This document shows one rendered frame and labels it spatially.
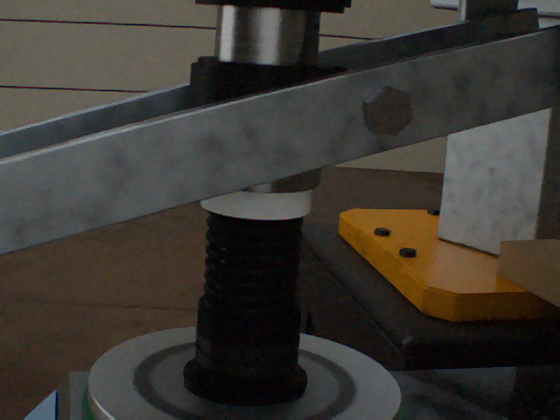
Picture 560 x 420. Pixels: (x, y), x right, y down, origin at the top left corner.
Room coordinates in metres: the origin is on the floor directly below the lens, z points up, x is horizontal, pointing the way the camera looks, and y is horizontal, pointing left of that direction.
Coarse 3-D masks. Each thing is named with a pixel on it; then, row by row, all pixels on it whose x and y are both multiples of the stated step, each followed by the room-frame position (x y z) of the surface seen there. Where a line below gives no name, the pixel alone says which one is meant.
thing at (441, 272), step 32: (352, 224) 1.43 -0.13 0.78; (384, 224) 1.43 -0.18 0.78; (416, 224) 1.44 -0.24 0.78; (384, 256) 1.25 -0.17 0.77; (416, 256) 1.23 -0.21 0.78; (448, 256) 1.25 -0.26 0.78; (480, 256) 1.26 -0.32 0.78; (416, 288) 1.11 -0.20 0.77; (448, 288) 1.08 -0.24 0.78; (480, 288) 1.09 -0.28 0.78; (512, 288) 1.10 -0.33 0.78; (480, 320) 1.07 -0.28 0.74
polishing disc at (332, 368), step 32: (128, 352) 0.57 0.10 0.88; (160, 352) 0.57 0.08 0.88; (192, 352) 0.58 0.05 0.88; (320, 352) 0.60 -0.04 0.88; (352, 352) 0.60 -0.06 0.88; (96, 384) 0.51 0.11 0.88; (128, 384) 0.51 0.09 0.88; (160, 384) 0.52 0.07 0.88; (320, 384) 0.54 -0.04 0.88; (352, 384) 0.54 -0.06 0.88; (384, 384) 0.54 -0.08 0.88; (96, 416) 0.48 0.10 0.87; (128, 416) 0.47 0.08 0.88; (160, 416) 0.47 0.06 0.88; (192, 416) 0.47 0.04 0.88; (224, 416) 0.48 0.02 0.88; (256, 416) 0.48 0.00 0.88; (288, 416) 0.48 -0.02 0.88; (320, 416) 0.49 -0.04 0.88; (352, 416) 0.49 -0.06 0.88; (384, 416) 0.49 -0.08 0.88
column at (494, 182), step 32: (480, 128) 1.30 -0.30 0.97; (512, 128) 1.26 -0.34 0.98; (544, 128) 1.22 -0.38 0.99; (448, 160) 1.34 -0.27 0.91; (480, 160) 1.30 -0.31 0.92; (512, 160) 1.26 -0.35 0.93; (544, 160) 1.22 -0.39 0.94; (448, 192) 1.34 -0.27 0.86; (480, 192) 1.29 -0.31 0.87; (512, 192) 1.25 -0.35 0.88; (544, 192) 1.22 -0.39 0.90; (448, 224) 1.33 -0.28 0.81; (480, 224) 1.29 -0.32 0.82; (512, 224) 1.25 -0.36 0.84; (544, 224) 1.22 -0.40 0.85
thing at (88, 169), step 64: (384, 64) 0.50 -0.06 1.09; (448, 64) 0.51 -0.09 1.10; (512, 64) 0.52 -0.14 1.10; (64, 128) 0.55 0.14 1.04; (128, 128) 0.45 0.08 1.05; (192, 128) 0.46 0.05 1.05; (256, 128) 0.47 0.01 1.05; (320, 128) 0.48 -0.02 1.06; (384, 128) 0.48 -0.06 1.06; (448, 128) 0.51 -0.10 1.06; (0, 192) 0.43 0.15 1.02; (64, 192) 0.44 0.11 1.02; (128, 192) 0.45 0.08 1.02; (192, 192) 0.46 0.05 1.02
